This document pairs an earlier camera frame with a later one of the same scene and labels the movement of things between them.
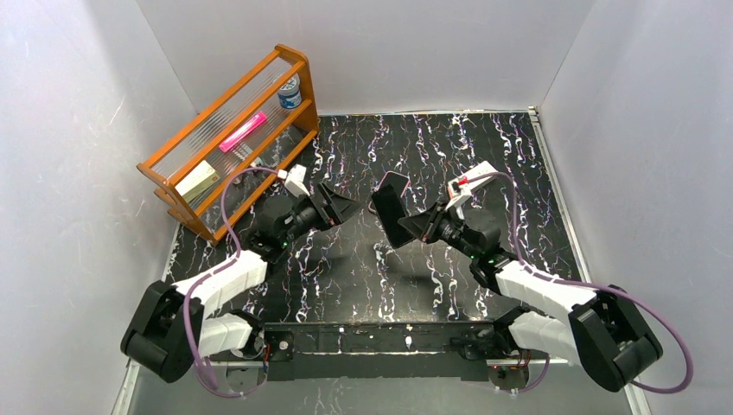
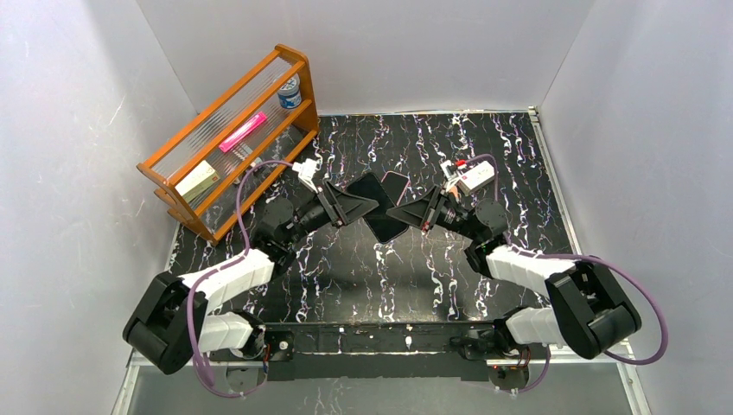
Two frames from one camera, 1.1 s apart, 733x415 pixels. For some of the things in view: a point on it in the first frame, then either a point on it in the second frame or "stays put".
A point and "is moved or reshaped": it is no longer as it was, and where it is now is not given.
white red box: (478, 169) stays put
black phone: (390, 210) is moved or reshaped
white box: (460, 191) -> (450, 178)
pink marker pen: (243, 131) stays put
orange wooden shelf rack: (215, 167) stays put
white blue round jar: (290, 95) stays put
